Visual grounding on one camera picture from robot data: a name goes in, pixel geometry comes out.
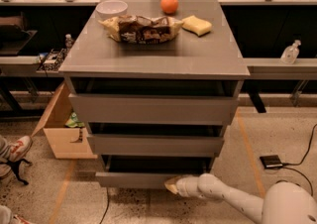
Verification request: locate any yellow sponge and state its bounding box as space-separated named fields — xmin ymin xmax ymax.
xmin=182 ymin=16 xmax=212 ymax=37

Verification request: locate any black tripod leg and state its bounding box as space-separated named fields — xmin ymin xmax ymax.
xmin=6 ymin=159 xmax=33 ymax=185

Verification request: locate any black foot pedal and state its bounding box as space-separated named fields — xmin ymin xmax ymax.
xmin=260 ymin=155 xmax=283 ymax=169

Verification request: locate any white bowl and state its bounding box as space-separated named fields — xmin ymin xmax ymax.
xmin=95 ymin=0 xmax=128 ymax=20

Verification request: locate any grey bottom drawer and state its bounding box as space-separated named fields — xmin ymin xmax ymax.
xmin=95 ymin=155 xmax=214 ymax=189

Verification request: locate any cardboard box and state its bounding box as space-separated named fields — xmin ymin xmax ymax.
xmin=32 ymin=82 xmax=97 ymax=159

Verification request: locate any hand sanitizer bottle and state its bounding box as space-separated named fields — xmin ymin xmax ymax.
xmin=280 ymin=40 xmax=301 ymax=64

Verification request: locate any grey middle drawer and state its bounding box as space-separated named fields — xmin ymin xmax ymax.
xmin=87 ymin=123 xmax=224 ymax=158

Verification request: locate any brown chip bag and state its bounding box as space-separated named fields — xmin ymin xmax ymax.
xmin=100 ymin=15 xmax=183 ymax=45

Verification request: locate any tray of small parts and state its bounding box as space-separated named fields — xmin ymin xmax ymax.
xmin=39 ymin=49 xmax=67 ymax=71

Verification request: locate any green packet in box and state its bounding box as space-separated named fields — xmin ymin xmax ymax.
xmin=65 ymin=112 xmax=85 ymax=128

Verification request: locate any black cable on floor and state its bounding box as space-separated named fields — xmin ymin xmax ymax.
xmin=275 ymin=122 xmax=317 ymax=197

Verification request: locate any grey drawer cabinet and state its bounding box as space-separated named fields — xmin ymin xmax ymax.
xmin=58 ymin=0 xmax=251 ymax=172

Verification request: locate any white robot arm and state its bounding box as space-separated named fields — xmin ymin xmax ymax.
xmin=164 ymin=173 xmax=317 ymax=224

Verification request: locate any grey top drawer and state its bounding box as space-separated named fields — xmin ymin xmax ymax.
xmin=67 ymin=76 xmax=240 ymax=125

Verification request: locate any grey drawer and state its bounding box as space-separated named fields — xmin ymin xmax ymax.
xmin=67 ymin=76 xmax=240 ymax=125
xmin=95 ymin=155 xmax=214 ymax=189
xmin=87 ymin=123 xmax=224 ymax=158

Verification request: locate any red white sneaker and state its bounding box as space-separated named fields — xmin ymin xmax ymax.
xmin=8 ymin=136 xmax=33 ymax=163

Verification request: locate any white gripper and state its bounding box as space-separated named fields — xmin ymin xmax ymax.
xmin=164 ymin=176 xmax=200 ymax=197

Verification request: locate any clear plastic bottle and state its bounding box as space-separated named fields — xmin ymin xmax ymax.
xmin=65 ymin=34 xmax=73 ymax=50

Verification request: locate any orange fruit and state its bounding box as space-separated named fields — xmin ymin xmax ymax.
xmin=160 ymin=0 xmax=178 ymax=14

